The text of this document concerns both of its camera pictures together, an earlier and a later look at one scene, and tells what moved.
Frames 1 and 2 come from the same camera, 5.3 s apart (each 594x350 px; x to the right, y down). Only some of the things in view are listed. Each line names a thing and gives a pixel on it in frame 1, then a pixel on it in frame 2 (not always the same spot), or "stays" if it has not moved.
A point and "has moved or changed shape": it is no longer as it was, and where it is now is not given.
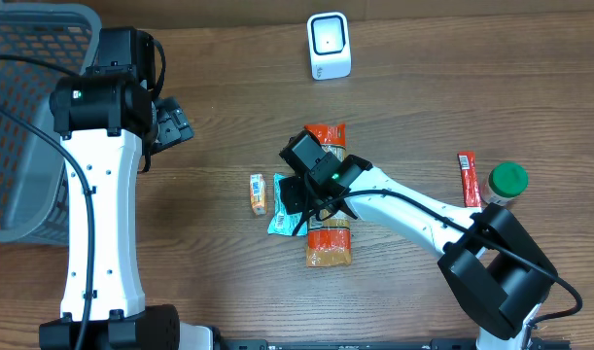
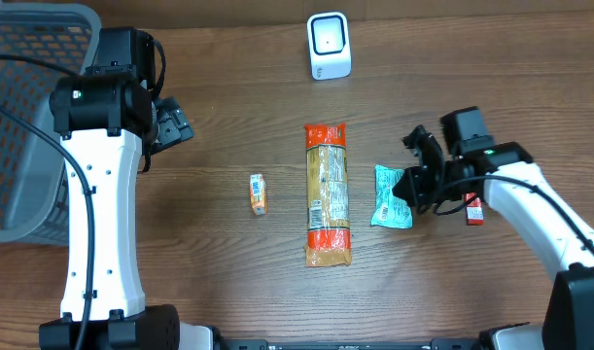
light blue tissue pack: (285, 222) has moved or changed shape
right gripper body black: (296, 198) to (425, 183)
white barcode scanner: (329, 42) stays
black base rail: (436, 344) stays
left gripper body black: (175, 125) stays
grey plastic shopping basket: (25, 187) stays
